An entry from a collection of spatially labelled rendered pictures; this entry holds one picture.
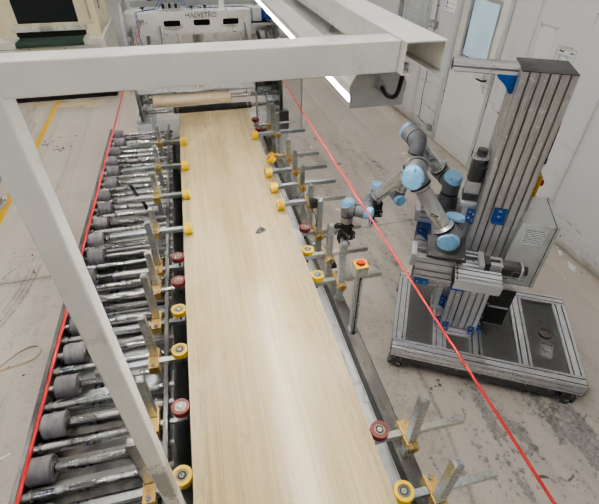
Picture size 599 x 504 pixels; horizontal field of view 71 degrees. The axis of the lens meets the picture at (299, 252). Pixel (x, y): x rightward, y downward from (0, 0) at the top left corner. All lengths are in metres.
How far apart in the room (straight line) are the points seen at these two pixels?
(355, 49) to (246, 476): 1.58
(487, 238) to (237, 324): 1.59
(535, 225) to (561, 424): 1.39
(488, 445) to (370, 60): 2.73
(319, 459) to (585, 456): 1.97
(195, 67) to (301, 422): 1.57
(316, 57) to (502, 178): 2.03
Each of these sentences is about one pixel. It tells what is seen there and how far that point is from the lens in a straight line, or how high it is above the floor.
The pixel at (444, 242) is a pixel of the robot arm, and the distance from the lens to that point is 2.42.
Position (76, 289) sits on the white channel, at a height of 2.05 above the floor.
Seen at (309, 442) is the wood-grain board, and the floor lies 0.90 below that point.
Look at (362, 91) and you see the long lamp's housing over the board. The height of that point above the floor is 2.33.
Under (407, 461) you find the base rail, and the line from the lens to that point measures 2.16.
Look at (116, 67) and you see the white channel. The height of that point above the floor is 2.44.
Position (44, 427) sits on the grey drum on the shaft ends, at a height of 0.85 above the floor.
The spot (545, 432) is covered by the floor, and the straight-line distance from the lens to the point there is 3.36.
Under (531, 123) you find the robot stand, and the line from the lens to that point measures 2.49.
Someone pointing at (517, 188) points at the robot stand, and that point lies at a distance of 2.67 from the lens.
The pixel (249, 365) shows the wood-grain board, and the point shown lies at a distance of 2.12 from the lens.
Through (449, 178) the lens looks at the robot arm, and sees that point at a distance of 2.95.
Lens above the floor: 2.62
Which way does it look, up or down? 39 degrees down
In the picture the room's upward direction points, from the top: straight up
